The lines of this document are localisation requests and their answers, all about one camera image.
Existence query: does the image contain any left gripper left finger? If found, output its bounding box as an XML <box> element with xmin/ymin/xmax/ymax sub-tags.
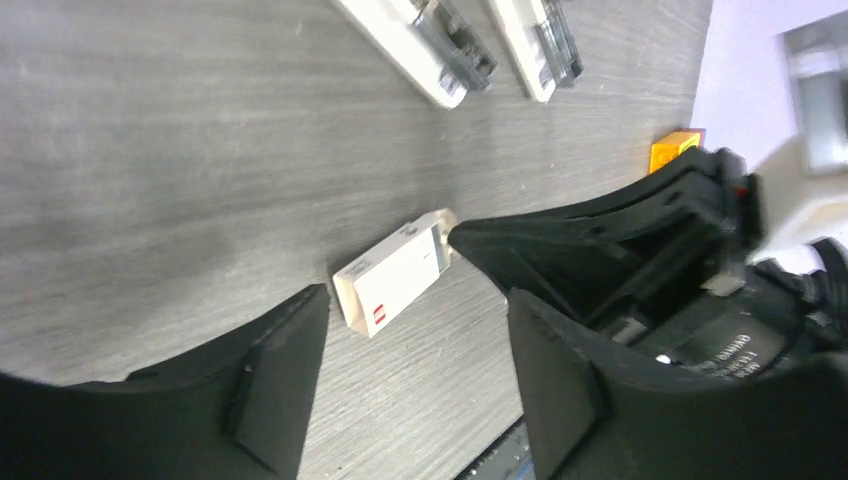
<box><xmin>1</xmin><ymin>284</ymin><xmax>330</xmax><ymax>479</ymax></box>

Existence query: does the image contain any white staple box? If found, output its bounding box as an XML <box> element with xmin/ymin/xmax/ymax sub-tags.
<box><xmin>332</xmin><ymin>209</ymin><xmax>458</xmax><ymax>338</ymax></box>

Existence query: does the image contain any blue white stapler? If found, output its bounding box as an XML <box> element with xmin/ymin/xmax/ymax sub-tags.
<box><xmin>488</xmin><ymin>0</ymin><xmax>584</xmax><ymax>103</ymax></box>

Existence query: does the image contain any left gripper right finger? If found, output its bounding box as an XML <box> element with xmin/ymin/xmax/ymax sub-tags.
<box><xmin>507</xmin><ymin>290</ymin><xmax>847</xmax><ymax>479</ymax></box>

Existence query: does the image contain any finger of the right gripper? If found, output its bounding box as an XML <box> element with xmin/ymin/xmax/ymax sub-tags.
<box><xmin>448</xmin><ymin>147</ymin><xmax>762</xmax><ymax>325</ymax></box>

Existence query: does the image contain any colourful block toy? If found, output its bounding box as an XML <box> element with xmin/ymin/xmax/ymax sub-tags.
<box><xmin>648</xmin><ymin>129</ymin><xmax>705</xmax><ymax>174</ymax></box>

